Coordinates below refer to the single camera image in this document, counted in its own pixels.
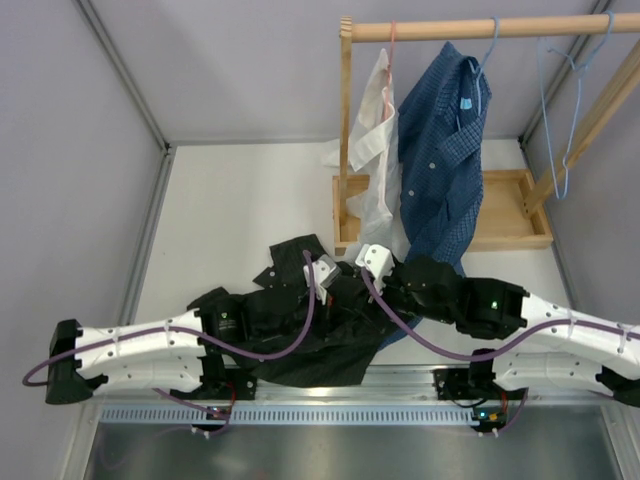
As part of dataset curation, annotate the left aluminium frame post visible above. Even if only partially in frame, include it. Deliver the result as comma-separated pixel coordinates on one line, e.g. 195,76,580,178
74,0,174,156

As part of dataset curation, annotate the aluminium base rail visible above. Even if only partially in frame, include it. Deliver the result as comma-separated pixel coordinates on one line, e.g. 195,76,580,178
82,363,626,402

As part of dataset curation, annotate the black pinstripe shirt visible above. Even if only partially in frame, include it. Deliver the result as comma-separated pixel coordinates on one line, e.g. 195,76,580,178
187,234,406,388

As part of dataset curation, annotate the right aluminium frame post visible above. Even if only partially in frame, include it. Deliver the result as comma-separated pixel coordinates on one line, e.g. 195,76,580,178
518,0,616,148

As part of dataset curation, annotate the blue checked shirt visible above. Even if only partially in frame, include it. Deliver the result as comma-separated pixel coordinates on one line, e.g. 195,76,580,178
377,41,495,351

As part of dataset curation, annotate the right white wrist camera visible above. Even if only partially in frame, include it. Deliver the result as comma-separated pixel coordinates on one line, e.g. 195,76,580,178
355,244,395,294

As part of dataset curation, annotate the pink wire hanger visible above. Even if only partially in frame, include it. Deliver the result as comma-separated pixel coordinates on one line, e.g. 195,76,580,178
382,20,397,121

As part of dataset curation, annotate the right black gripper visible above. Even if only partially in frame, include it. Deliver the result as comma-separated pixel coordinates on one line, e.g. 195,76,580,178
355,263,458,332

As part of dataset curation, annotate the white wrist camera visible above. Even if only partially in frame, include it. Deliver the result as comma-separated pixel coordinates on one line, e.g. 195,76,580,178
355,244,395,294
312,254,342,305

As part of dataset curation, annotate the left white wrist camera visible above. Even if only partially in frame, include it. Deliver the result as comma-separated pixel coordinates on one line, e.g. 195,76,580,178
312,254,342,305

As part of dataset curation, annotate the blue hanger holding shirt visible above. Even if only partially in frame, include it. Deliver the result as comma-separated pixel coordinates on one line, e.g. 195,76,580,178
456,16,500,131

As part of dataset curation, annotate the grey slotted cable duct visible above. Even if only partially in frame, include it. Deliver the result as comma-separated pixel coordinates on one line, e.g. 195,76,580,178
100,405,497,426

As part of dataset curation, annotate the wooden clothes rack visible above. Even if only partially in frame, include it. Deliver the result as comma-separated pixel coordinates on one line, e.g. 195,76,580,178
332,13,639,255

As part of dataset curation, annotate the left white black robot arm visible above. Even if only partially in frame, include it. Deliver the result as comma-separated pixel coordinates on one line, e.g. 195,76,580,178
45,274,390,405

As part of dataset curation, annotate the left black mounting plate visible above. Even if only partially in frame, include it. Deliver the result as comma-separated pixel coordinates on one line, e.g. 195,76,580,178
199,368,257,401

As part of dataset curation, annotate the aluminium frame post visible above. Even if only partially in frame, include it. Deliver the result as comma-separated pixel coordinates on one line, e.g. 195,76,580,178
518,0,616,148
74,0,174,156

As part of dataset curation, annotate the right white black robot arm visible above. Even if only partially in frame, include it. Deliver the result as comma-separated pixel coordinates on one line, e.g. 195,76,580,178
363,257,639,407

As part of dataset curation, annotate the white shirt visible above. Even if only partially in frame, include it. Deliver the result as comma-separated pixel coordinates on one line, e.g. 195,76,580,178
332,49,410,261

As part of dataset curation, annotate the empty blue wire hanger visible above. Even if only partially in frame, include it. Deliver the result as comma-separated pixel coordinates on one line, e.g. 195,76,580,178
536,10,617,200

